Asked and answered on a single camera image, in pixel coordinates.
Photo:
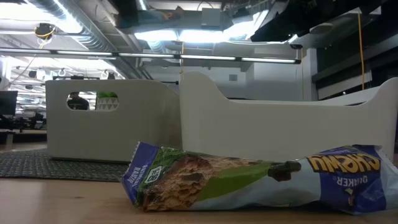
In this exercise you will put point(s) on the low wooden bench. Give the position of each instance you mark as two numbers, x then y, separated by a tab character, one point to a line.
21	135

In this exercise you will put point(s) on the dark woven table mat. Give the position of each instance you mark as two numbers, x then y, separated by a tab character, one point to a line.
46	165

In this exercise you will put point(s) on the long ceiling light bar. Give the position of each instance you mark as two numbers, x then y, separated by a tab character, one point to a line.
149	55

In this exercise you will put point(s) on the bright ceiling light panel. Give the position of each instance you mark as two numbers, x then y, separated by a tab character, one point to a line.
186	35

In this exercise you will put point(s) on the grey ceiling box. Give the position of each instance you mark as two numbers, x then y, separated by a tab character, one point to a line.
211	17

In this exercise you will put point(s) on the square wall vent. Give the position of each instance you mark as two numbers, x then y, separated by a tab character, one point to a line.
233	77

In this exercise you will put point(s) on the person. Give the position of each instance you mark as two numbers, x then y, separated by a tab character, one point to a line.
77	103

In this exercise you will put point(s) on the green patterned packet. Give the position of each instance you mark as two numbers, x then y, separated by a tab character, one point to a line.
107	99

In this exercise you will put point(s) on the blue Quaker Chewy granola bar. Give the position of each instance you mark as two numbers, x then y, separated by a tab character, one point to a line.
248	186
158	18

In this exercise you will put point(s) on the black monitor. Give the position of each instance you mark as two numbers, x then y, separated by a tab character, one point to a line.
7	102

